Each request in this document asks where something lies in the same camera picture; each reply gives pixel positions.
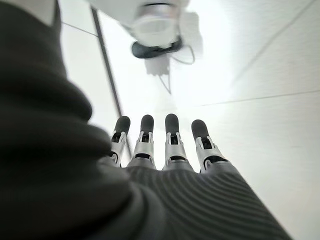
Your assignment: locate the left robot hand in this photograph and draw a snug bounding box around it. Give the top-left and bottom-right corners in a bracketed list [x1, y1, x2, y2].
[0, 0, 295, 240]

